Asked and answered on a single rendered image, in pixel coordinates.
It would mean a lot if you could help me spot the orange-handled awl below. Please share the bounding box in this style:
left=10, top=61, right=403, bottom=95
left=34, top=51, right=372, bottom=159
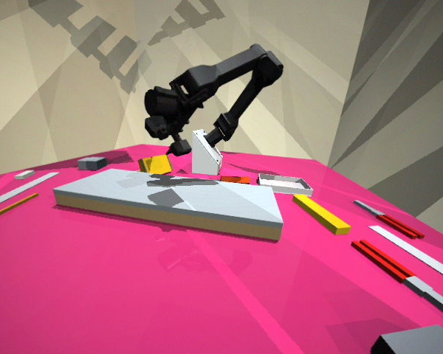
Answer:
left=201, top=176, right=250, bottom=184

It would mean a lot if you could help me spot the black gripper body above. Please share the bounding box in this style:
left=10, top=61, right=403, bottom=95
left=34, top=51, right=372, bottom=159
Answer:
left=167, top=117, right=192, bottom=157

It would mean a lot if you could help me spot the white panel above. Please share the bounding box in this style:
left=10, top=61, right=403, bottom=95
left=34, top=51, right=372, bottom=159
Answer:
left=52, top=168, right=284, bottom=240

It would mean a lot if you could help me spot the long grey flat bar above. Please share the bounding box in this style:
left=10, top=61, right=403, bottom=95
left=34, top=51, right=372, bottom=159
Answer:
left=0, top=172, right=60, bottom=203
left=369, top=226, right=443, bottom=275

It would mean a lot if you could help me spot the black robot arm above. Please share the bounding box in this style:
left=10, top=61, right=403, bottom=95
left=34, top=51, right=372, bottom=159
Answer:
left=145, top=44, right=284, bottom=148

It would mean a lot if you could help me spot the yellow rectangular bar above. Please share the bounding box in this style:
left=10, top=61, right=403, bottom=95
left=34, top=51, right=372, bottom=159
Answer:
left=292, top=195, right=351, bottom=235

